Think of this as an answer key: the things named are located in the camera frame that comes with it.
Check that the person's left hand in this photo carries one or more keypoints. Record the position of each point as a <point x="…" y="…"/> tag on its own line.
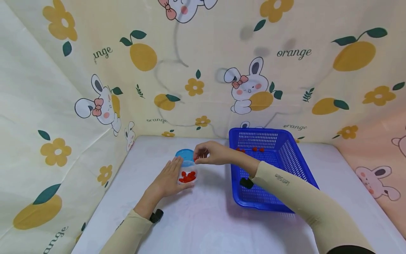
<point x="165" y="183"/>

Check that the person's right hand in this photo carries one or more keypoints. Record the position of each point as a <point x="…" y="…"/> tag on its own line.
<point x="217" y="153"/>

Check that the person's left thumb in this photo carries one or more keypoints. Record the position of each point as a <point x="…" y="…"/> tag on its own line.
<point x="185" y="187"/>

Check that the person's right fingers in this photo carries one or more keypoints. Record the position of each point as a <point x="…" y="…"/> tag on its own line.
<point x="200" y="150"/>

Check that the person's left fingers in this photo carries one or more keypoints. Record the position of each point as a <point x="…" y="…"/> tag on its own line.
<point x="174" y="167"/>

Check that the person's right thumb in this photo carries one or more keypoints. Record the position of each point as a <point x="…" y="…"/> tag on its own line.
<point x="204" y="162"/>

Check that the clear plastic jar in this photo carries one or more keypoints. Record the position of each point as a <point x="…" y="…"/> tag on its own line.
<point x="189" y="169"/>

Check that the person's right forearm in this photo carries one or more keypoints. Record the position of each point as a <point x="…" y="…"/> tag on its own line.
<point x="301" y="197"/>

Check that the person's left forearm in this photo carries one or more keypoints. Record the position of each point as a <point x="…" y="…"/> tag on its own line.
<point x="130" y="231"/>

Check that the pile of red candies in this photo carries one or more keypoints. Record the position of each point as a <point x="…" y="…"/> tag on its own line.
<point x="187" y="177"/>

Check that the blue round lid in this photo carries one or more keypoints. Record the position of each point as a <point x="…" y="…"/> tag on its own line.
<point x="184" y="153"/>

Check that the black wrist band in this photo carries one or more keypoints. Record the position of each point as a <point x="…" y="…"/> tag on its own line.
<point x="246" y="182"/>
<point x="156" y="215"/>

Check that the blue plastic basket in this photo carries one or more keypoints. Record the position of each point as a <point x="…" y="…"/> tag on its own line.
<point x="269" y="183"/>

